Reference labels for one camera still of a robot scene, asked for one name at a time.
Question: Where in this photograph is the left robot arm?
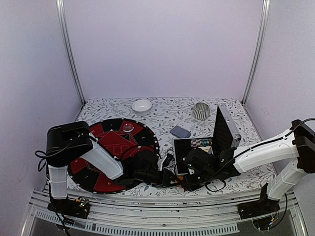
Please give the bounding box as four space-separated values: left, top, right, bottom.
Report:
35 118 176 213

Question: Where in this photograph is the upper poker chip row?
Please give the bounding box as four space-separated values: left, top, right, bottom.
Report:
190 138 212 148

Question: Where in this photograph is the round red black poker mat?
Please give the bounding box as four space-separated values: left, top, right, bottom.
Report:
66 118 160 195

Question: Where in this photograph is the front aluminium rail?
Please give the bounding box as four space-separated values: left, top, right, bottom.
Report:
21 189 308 236

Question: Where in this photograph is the striped grey white cup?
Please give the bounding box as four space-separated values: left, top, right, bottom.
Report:
192 102 210 120

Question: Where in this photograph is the boxed card deck ace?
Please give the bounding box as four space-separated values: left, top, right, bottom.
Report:
199 146 213 154

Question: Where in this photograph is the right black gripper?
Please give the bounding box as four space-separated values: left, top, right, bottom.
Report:
182 169 216 192

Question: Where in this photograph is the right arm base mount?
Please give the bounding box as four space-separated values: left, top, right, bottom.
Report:
237 197 280 219

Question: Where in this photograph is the right aluminium frame post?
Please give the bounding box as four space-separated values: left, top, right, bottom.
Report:
241 0 271 106

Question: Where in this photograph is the aluminium poker chip case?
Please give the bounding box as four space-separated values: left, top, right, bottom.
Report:
173 105 241 177

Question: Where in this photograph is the left aluminium frame post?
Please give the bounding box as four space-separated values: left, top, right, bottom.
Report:
56 0 86 106

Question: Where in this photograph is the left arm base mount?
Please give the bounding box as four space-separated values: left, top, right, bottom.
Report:
47 197 91 219

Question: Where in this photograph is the aluminium frame post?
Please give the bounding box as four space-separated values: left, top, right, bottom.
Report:
56 0 86 106
241 0 271 106

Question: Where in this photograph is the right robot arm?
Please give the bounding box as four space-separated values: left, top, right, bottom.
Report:
183 119 315 214

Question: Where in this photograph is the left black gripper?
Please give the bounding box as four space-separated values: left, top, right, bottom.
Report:
134 168 182 188

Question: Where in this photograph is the white ceramic bowl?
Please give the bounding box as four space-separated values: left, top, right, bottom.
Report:
131 99 153 116

